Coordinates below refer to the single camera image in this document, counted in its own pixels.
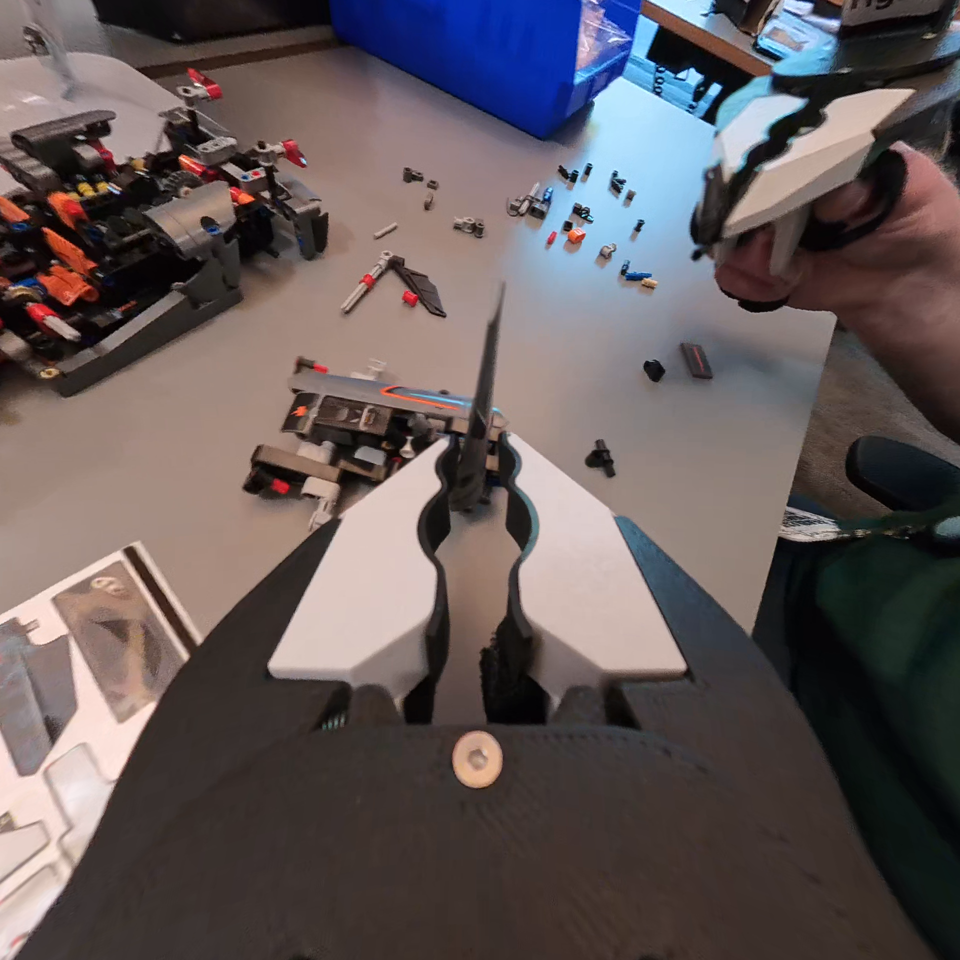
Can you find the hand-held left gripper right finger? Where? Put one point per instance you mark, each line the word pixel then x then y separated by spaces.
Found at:
pixel 607 600

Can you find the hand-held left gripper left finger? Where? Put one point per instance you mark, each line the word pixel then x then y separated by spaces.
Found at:
pixel 352 600

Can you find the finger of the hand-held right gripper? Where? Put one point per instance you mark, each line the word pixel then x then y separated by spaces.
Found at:
pixel 817 157
pixel 739 127

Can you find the grey orange-striped lego panel assembly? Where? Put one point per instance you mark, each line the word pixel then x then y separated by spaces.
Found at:
pixel 352 394

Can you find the black lego wing panel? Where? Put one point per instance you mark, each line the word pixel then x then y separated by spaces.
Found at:
pixel 484 390

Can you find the long blue lego pin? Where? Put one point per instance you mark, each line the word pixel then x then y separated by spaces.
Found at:
pixel 636 275

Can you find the lego sticker sheet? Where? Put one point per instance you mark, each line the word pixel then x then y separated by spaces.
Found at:
pixel 75 675

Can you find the short light grey lego axle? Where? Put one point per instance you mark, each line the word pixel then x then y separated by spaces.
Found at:
pixel 385 230

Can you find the large lego car model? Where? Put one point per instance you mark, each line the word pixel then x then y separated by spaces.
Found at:
pixel 135 225

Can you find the person's right hand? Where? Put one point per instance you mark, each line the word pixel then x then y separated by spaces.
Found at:
pixel 885 270

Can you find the wooden desk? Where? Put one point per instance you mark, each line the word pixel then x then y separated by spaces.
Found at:
pixel 697 30

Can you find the black T-shaped pin connector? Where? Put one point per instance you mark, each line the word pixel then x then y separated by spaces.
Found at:
pixel 602 456

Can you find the grey tile with orange stripe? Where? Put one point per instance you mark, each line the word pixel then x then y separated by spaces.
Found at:
pixel 696 360

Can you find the blue plastic bin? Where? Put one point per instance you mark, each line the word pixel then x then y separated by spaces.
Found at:
pixel 487 52

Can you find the person's green shirt torso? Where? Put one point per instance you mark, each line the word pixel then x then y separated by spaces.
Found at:
pixel 885 712

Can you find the grey axle black panel assembly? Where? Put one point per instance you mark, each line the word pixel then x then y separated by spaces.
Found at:
pixel 420 289

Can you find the black chair armrest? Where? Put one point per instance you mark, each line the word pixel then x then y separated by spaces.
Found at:
pixel 900 472

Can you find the white stand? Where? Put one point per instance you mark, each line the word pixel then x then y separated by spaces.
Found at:
pixel 49 52

